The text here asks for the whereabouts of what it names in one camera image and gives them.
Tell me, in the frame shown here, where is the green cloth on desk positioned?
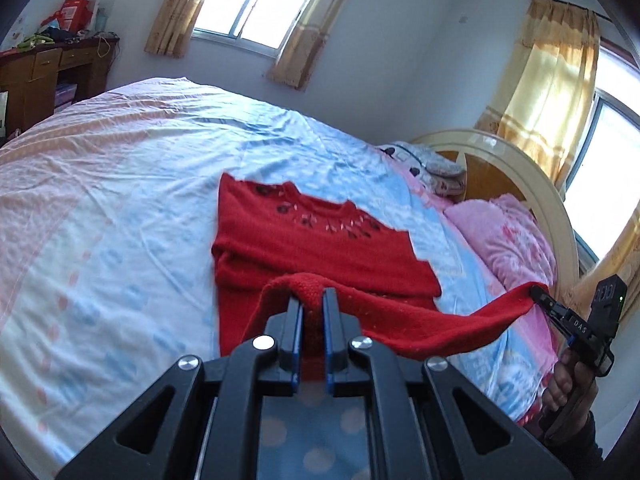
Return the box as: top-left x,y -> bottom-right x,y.
15,34 -> 55,52

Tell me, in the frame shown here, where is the bright side window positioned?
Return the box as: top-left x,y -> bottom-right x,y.
564,48 -> 639,271

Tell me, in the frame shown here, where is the pink floral pillow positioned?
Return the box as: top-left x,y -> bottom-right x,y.
444,194 -> 558,290

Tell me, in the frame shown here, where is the window right beige curtain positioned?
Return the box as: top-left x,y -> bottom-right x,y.
267,0 -> 346,91

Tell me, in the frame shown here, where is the red knitted sweater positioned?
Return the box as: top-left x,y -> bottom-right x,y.
212,174 -> 534,378

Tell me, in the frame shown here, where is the window left beige curtain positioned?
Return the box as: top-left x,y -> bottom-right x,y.
144,0 -> 205,58

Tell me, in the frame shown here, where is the brown wooden desk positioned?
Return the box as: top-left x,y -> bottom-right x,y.
1,36 -> 119,143

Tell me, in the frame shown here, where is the grey white folded blanket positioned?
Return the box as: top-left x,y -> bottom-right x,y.
378,141 -> 466,197

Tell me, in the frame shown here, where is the red bag on desk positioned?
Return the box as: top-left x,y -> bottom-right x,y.
39,0 -> 96,34

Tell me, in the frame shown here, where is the bright bedroom window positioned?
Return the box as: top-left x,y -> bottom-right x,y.
193,0 -> 309,56

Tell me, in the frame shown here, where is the window beige curtain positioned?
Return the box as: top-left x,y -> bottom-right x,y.
267,0 -> 346,91
144,0 -> 205,58

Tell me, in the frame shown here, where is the person right hand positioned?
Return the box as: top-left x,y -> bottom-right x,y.
542,349 -> 598,442

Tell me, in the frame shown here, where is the yellow side window curtain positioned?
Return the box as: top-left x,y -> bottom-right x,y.
475,0 -> 601,188

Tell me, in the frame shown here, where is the cream wooden headboard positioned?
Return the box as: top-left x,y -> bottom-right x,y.
412,129 -> 579,299

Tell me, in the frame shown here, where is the blue pink patterned bedsheet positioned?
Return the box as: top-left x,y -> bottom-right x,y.
0,77 -> 561,480

